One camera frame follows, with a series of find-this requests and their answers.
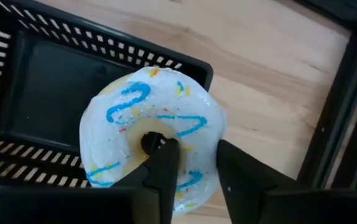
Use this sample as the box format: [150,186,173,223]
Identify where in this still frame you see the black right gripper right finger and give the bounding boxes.
[216,139,305,224]

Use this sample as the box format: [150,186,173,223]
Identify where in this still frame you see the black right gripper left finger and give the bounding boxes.
[113,136,181,224]

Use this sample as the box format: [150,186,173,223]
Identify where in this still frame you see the white iced donut blue squiggles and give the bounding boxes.
[78,65,228,217]

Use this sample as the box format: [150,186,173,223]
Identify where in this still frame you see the black plastic slotted basket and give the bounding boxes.
[0,0,214,190]

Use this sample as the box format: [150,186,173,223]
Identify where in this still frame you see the black aluminium table frame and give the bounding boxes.
[290,0,357,190]

